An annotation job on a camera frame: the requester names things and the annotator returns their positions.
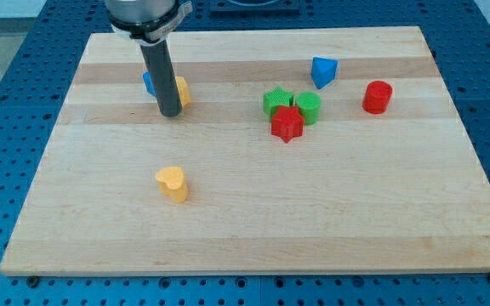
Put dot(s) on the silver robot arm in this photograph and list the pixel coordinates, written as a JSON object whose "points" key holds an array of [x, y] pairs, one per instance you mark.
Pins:
{"points": [[148, 22]]}

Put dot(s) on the yellow heart block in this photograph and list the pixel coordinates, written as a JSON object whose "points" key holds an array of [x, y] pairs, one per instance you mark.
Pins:
{"points": [[172, 183]]}

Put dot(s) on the red star block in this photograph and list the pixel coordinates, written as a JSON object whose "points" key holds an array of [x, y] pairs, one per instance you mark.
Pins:
{"points": [[287, 123]]}

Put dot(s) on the green star block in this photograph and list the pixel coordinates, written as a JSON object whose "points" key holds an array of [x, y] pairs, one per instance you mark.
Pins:
{"points": [[276, 97]]}

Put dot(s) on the wooden board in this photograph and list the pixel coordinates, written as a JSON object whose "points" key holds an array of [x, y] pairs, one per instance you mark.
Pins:
{"points": [[402, 192]]}

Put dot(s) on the green cylinder block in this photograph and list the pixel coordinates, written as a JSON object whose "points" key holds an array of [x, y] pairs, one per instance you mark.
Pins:
{"points": [[309, 104]]}

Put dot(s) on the yellow block behind rod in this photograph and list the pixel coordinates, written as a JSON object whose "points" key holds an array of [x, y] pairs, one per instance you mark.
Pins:
{"points": [[184, 91]]}

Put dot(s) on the blue triangle block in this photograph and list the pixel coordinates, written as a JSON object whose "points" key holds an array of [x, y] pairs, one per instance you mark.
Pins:
{"points": [[323, 71]]}

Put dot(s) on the blue block behind rod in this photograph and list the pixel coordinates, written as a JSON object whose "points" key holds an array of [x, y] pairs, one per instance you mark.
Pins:
{"points": [[148, 84]]}

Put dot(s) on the dark grey pointer rod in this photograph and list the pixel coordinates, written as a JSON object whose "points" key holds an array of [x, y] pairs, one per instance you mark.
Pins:
{"points": [[159, 65]]}

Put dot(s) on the red cylinder block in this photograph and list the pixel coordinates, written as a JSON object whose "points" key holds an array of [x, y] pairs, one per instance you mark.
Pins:
{"points": [[377, 97]]}

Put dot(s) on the dark blue base plate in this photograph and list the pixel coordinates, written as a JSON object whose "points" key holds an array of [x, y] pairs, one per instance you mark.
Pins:
{"points": [[219, 7]]}

